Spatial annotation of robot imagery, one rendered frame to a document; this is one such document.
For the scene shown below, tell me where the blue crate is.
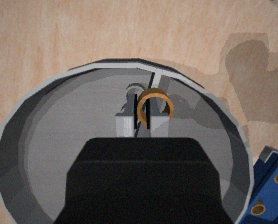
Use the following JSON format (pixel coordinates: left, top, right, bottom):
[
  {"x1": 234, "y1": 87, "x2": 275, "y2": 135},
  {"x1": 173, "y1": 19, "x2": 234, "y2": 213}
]
[{"x1": 238, "y1": 146, "x2": 278, "y2": 224}]

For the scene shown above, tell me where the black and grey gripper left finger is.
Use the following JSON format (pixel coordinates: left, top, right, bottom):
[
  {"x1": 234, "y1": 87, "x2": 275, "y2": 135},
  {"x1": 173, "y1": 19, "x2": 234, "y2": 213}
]
[{"x1": 115, "y1": 94, "x2": 137, "y2": 137}]

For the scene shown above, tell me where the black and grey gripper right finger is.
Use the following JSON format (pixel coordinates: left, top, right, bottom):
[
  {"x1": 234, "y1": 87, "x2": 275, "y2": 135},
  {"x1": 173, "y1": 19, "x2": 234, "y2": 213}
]
[{"x1": 146, "y1": 97, "x2": 170, "y2": 137}]

